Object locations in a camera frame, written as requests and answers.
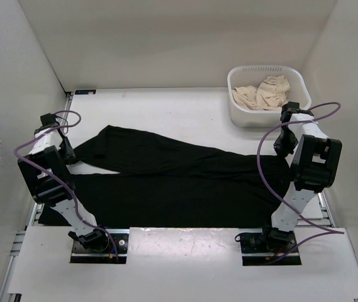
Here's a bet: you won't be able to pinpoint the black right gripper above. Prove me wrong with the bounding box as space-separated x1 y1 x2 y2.
274 126 299 160

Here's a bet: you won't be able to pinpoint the black trousers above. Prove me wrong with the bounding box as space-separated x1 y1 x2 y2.
38 125 291 228

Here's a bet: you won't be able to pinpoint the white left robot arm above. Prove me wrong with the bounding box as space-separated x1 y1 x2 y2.
13 110 111 252

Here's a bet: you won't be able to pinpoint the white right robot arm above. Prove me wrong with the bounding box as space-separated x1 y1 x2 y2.
260 102 342 252

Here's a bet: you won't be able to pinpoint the beige trousers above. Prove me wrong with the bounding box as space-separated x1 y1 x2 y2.
232 75 291 111

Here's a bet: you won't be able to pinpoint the dark label sticker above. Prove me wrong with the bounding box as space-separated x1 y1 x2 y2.
74 89 96 95

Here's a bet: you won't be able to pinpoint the white plastic laundry basket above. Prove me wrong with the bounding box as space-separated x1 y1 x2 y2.
227 65 311 128

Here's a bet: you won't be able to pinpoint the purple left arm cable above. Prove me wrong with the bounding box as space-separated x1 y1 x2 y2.
14 109 120 264

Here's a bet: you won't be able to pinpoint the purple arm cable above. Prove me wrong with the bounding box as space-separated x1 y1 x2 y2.
255 101 345 262
14 109 120 264

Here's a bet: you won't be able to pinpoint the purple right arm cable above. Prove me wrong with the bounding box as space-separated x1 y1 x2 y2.
255 101 345 262

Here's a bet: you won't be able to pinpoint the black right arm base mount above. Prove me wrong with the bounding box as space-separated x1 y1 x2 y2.
235 230 302 267

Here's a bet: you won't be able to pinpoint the aluminium table edge rail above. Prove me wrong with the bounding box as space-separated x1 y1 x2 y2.
103 216 337 233

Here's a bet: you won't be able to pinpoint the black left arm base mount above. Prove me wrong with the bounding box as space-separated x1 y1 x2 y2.
68 229 130 264

